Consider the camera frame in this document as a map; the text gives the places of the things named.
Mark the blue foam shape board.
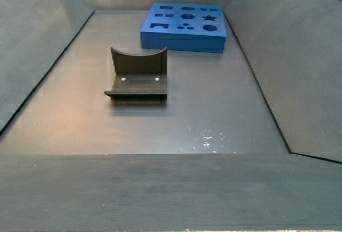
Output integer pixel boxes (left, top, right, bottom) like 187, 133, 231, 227
141, 2, 227, 53

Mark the black cradle fixture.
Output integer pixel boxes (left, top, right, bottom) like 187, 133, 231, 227
105, 49, 169, 98

